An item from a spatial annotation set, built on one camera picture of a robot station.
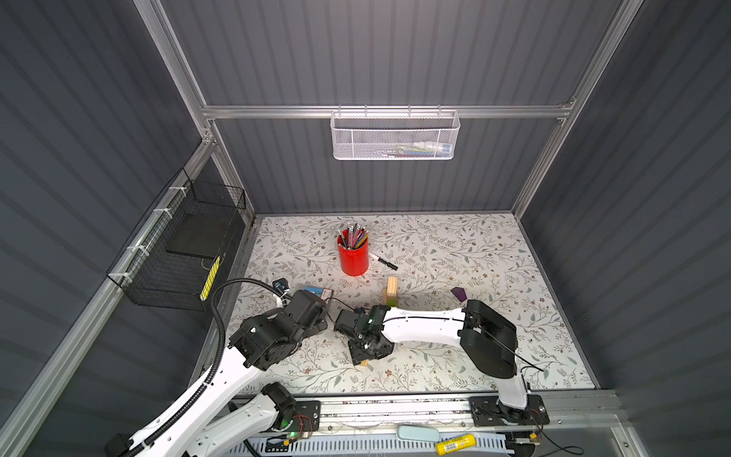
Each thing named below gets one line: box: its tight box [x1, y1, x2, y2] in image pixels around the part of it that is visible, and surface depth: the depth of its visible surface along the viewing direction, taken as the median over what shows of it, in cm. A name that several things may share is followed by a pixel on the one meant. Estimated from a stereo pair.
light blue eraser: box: [396, 424, 440, 442], surface depth 71 cm
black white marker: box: [369, 252, 399, 271], surface depth 107 cm
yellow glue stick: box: [435, 433, 477, 457], surface depth 70 cm
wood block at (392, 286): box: [386, 276, 399, 297], surface depth 89 cm
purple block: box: [450, 286, 468, 303], surface depth 98 cm
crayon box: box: [304, 286, 333, 300], surface depth 98 cm
